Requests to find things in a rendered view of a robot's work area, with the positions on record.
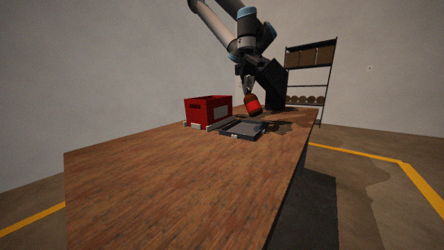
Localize dark red open crate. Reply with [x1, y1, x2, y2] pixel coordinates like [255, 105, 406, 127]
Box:
[184, 95, 232, 130]

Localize brown bottle with red label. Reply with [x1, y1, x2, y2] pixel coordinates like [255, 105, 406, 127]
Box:
[244, 88, 263, 117]

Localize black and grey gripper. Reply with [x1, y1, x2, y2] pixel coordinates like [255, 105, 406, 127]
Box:
[235, 48, 256, 96]

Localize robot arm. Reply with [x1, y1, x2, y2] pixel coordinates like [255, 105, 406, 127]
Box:
[187, 0, 277, 76]

